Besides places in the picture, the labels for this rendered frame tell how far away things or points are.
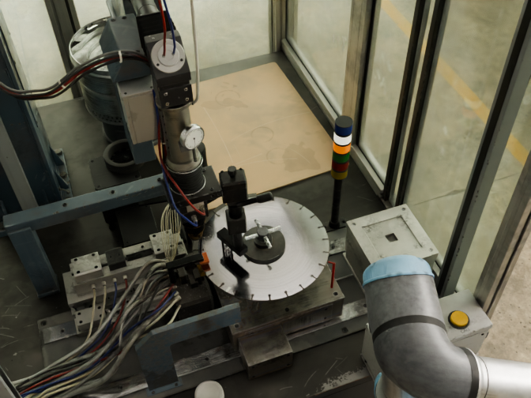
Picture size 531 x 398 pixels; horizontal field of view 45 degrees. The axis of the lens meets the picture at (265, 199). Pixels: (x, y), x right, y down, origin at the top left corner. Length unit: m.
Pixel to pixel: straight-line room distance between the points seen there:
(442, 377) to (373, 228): 0.80
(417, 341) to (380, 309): 0.08
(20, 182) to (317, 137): 0.95
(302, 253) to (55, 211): 0.62
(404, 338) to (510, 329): 1.76
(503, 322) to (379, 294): 1.73
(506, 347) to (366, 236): 1.12
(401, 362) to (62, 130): 1.63
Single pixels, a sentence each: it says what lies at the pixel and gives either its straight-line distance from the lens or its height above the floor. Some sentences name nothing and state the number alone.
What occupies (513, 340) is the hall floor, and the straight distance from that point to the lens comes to 2.73.
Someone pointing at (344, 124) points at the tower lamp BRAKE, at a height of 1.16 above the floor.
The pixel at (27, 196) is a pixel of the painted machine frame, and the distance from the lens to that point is 1.97.
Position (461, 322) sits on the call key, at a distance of 1.61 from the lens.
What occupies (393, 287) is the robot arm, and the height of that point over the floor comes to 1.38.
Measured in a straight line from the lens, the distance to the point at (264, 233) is 1.59.
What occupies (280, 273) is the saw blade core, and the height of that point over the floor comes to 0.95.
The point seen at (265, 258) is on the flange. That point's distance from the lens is 1.60.
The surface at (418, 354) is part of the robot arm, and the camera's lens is 1.00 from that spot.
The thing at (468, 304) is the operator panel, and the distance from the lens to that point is 1.66.
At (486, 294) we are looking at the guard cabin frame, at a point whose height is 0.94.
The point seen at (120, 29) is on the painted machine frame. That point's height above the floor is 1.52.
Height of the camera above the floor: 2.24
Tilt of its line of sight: 48 degrees down
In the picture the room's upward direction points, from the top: 2 degrees counter-clockwise
